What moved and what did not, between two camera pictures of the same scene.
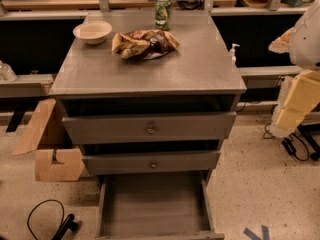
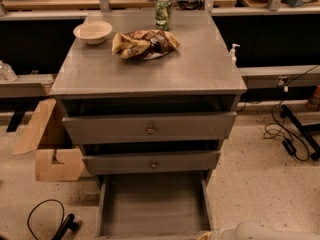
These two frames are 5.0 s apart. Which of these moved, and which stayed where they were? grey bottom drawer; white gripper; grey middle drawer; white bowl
Moved: white gripper
Stayed: grey middle drawer; white bowl; grey bottom drawer
